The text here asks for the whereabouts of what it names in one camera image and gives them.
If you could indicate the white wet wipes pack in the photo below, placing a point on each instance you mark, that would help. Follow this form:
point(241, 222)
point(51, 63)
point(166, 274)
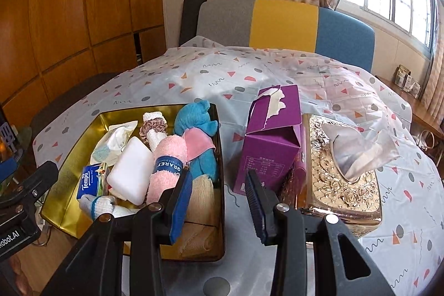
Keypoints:
point(114, 143)

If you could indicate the wooden desk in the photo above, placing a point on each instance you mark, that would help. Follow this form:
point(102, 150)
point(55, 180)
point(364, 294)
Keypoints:
point(421, 115)

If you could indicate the white knitted roll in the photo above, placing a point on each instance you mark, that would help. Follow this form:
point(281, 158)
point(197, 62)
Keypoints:
point(156, 140)

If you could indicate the blue plush bear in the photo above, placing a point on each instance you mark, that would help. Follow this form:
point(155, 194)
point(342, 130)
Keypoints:
point(194, 119)

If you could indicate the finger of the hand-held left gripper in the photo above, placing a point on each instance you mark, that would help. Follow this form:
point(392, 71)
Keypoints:
point(34, 183)

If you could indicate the grey yellow blue headboard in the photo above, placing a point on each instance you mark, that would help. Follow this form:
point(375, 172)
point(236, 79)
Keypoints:
point(284, 25)

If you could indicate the purple tissue box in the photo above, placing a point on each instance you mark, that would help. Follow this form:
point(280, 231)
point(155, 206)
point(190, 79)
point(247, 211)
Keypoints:
point(270, 150)

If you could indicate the beige cloth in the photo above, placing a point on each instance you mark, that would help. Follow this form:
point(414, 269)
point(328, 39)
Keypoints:
point(206, 199)

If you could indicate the pink towel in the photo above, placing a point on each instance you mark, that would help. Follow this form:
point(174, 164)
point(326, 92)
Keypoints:
point(170, 150)

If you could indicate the wooden wardrobe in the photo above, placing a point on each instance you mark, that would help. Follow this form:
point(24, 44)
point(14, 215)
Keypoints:
point(69, 4)

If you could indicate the white tote bag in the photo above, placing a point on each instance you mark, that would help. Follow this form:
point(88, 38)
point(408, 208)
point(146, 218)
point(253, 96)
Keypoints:
point(428, 141)

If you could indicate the white sponge block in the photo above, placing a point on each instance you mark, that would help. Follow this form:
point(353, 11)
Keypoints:
point(131, 173)

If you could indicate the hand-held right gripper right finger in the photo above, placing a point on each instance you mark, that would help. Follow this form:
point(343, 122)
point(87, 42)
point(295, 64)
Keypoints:
point(258, 212)

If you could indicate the cluster of small cartons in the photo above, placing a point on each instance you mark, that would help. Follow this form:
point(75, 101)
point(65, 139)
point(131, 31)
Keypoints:
point(406, 79)

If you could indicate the blue tissue pack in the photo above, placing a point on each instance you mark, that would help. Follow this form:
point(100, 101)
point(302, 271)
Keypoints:
point(89, 183)

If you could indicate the dusty pink scrunchie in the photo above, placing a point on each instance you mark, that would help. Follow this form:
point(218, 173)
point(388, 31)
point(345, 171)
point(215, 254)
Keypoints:
point(152, 124)

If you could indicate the white knitted gloves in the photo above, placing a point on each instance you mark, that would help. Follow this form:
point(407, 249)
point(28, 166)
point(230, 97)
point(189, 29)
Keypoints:
point(99, 206)

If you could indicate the round glass side table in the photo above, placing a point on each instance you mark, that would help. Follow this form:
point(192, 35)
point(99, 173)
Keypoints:
point(24, 140)

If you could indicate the gold metal tray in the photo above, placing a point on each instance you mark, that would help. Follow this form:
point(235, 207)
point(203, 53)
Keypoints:
point(74, 143)

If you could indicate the gold ornate tissue box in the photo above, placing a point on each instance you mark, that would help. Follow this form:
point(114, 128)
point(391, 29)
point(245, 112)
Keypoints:
point(347, 192)

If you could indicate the dark grey bed base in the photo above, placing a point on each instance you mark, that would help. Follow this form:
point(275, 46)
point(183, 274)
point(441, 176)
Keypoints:
point(69, 95)

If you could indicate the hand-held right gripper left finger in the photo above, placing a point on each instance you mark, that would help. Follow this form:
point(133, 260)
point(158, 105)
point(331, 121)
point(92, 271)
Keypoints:
point(182, 206)

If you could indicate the purple letter ornament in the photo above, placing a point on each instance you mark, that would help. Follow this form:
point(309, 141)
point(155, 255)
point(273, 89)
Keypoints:
point(7, 134)

